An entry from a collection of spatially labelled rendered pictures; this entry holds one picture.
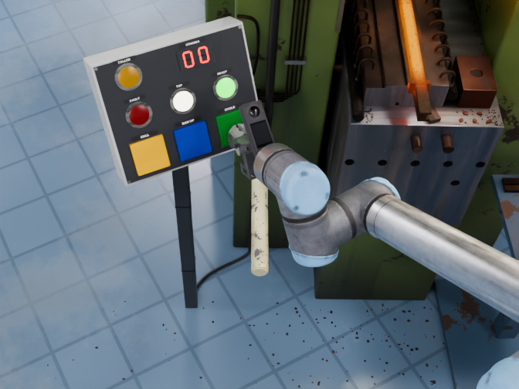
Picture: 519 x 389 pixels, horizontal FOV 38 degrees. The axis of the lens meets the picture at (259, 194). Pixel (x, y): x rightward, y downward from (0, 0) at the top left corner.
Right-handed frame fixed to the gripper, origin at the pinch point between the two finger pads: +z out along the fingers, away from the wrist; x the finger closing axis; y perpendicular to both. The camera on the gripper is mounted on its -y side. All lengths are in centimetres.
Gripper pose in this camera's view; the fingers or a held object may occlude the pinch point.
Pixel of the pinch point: (235, 126)
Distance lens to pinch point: 168.3
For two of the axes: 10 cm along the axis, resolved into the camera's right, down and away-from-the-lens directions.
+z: -3.8, -3.6, 8.5
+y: 1.8, 8.8, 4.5
